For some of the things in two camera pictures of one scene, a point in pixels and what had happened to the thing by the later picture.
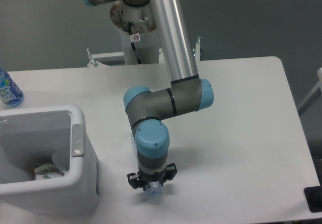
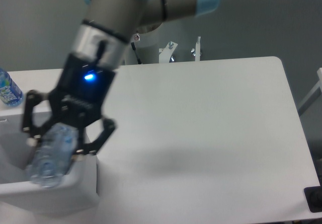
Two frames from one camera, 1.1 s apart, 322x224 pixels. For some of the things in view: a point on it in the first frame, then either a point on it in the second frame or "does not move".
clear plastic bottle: x=153 y=189 to x=57 y=144
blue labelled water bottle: x=10 y=94 does not move
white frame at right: x=316 y=93 does not move
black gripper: x=163 y=176 to x=80 y=98
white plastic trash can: x=48 y=165 does not move
